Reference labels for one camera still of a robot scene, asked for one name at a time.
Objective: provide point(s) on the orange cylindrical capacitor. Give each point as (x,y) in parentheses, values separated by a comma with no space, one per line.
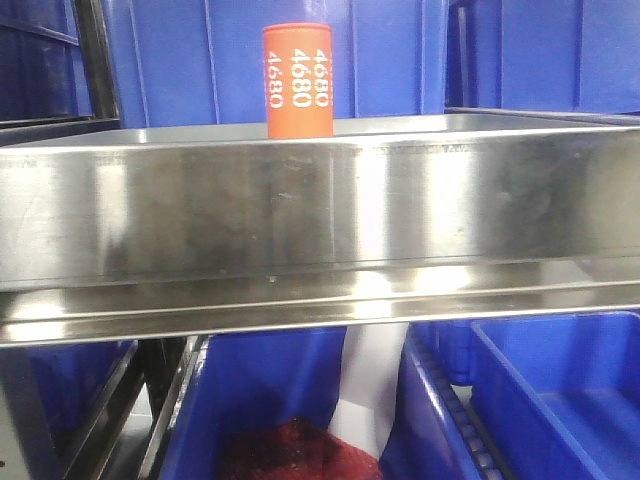
(298,68)

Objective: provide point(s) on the blue bin lower centre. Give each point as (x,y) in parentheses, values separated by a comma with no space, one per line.
(257,381)

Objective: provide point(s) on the red mesh material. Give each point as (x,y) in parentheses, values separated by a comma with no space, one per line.
(296,449)

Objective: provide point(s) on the blue outer bin lower right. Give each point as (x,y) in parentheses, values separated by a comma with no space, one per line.
(433,436)

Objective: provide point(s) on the large blue bin centre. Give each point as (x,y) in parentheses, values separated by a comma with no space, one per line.
(226,62)

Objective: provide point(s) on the blue bin upper right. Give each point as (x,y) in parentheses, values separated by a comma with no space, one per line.
(563,56)

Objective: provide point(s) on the blue bin lower left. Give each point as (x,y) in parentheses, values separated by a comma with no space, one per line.
(70,378)

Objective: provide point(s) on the blue bin upper left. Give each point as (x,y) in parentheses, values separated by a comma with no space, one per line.
(42,70)

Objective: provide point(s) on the black shelf post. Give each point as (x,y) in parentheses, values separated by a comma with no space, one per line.
(94,45)

